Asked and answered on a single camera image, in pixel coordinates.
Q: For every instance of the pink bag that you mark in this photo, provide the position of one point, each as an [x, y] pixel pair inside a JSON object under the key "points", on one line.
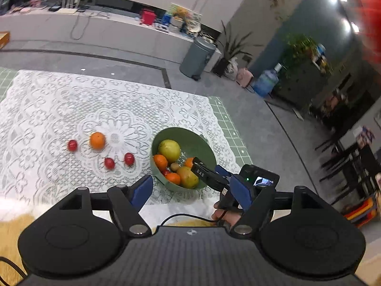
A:
{"points": [[244, 77]]}

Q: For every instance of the blurred red object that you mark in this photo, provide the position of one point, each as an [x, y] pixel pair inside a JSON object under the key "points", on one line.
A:
{"points": [[372, 15]]}

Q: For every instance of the potted plant in black pot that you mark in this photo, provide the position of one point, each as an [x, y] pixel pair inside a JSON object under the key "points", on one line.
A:
{"points": [[221, 66]]}

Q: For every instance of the leafy green plant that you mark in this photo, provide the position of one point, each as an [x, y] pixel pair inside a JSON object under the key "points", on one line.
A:
{"points": [[299, 50]]}

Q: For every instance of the white low cabinet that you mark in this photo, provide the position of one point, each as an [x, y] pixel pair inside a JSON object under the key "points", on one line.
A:
{"points": [[119, 32]]}

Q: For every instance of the white lace tablecloth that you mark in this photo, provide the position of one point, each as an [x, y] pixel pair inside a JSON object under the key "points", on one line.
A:
{"points": [[44, 104]]}

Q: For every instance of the person's right hand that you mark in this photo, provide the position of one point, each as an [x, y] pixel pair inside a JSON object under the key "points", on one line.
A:
{"points": [[230, 217]]}

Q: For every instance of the green plastic bowl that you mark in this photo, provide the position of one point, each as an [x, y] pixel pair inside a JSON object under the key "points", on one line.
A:
{"points": [[184, 137]]}

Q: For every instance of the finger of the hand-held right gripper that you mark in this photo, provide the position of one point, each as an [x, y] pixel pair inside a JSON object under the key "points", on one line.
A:
{"points": [[223, 171], [208, 174]]}

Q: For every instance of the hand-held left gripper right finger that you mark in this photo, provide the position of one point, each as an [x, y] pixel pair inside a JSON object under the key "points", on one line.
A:
{"points": [[241, 190]]}

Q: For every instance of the green checked tablecloth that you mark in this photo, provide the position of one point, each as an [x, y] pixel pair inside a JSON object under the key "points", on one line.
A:
{"points": [[226, 125]]}

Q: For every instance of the teddy bear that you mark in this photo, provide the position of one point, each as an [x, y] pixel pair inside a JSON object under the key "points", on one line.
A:
{"points": [[181, 12]]}

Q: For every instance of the yellow fluffy cushion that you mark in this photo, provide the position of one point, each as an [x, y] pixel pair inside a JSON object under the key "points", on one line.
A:
{"points": [[15, 232]]}

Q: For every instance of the orange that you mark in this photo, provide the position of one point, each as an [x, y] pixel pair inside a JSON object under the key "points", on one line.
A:
{"points": [[189, 162], [160, 161], [173, 178], [97, 141]]}

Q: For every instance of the red box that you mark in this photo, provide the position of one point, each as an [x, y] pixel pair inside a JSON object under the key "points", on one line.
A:
{"points": [[147, 17]]}

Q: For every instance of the orange-yellow mango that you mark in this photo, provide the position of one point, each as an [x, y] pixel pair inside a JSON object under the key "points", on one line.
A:
{"points": [[187, 177]]}

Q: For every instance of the yellow-green round fruit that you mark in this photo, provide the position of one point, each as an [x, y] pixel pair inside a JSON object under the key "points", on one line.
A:
{"points": [[169, 150]]}

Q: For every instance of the grey trash bin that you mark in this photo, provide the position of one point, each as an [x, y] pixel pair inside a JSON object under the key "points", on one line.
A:
{"points": [[196, 59]]}

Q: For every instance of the blue water jug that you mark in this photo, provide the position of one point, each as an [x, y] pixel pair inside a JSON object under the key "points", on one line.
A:
{"points": [[266, 82]]}

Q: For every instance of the striped colourful toy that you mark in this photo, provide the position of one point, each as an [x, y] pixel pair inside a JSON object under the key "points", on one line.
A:
{"points": [[361, 213]]}

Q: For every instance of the brown kiwi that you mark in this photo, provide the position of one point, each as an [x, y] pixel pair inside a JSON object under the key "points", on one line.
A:
{"points": [[175, 167]]}

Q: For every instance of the black dining chair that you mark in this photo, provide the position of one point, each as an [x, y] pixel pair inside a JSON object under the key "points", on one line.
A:
{"points": [[354, 161]]}

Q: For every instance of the wooden box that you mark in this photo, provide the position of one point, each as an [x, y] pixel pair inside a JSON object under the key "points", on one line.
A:
{"points": [[3, 39]]}

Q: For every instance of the white bag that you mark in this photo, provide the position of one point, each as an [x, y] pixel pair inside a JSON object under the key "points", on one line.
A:
{"points": [[231, 69]]}

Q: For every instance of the red cherry tomato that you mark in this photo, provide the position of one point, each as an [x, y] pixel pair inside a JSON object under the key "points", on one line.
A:
{"points": [[72, 145], [109, 163], [165, 172], [129, 158]]}

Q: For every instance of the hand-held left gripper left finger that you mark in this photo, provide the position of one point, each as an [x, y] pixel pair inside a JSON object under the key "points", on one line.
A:
{"points": [[143, 189]]}

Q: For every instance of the white router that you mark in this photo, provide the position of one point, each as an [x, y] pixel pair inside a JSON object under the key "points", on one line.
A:
{"points": [[67, 10]]}

